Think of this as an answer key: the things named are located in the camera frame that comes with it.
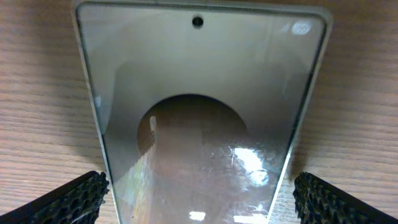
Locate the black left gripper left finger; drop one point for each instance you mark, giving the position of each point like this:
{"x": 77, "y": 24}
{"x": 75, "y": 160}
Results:
{"x": 76, "y": 202}

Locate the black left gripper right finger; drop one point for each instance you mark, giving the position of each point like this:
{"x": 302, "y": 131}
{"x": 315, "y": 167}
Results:
{"x": 318, "y": 202}

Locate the smartphone with Galaxy screen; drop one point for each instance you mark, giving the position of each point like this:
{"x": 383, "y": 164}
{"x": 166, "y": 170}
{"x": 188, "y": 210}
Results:
{"x": 198, "y": 104}

